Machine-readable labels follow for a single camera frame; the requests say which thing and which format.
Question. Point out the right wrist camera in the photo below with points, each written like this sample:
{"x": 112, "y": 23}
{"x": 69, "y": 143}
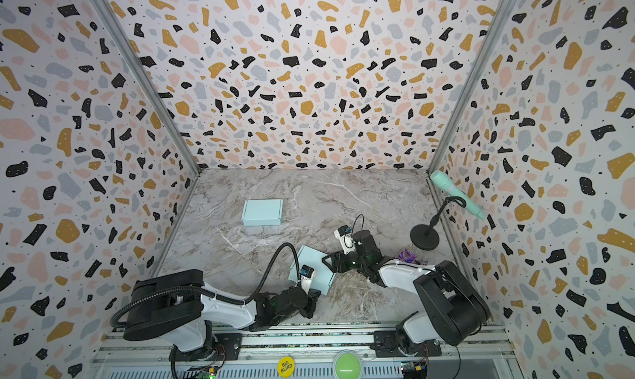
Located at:
{"x": 344, "y": 236}

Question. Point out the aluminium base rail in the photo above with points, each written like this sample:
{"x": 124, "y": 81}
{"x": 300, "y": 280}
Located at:
{"x": 315, "y": 351}

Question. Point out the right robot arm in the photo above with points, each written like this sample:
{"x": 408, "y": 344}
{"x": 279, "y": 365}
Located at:
{"x": 452, "y": 308}

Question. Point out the green round button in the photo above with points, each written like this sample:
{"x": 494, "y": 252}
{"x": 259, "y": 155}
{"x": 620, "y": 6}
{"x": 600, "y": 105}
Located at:
{"x": 347, "y": 365}

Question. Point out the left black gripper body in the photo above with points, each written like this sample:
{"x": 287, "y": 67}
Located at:
{"x": 306, "y": 300}

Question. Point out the yellow round sticker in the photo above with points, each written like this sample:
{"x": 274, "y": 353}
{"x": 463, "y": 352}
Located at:
{"x": 286, "y": 367}

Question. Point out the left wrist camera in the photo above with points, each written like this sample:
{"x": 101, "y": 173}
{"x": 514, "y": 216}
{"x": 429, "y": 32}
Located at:
{"x": 306, "y": 277}

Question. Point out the mint paper box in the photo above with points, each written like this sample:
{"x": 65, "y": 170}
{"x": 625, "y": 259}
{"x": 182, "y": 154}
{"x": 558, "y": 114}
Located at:
{"x": 262, "y": 213}

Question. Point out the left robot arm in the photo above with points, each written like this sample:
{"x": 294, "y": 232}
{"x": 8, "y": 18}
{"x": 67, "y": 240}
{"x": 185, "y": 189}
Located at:
{"x": 181, "y": 308}

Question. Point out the colourful small card box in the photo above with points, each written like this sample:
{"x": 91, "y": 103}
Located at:
{"x": 407, "y": 256}

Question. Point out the mint green microphone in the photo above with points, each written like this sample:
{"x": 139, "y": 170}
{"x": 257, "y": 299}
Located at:
{"x": 443, "y": 182}

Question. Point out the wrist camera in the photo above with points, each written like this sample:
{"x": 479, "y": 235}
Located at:
{"x": 306, "y": 277}
{"x": 344, "y": 236}

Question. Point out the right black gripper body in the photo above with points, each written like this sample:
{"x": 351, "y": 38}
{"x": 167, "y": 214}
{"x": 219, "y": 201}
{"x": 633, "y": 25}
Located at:
{"x": 340, "y": 260}

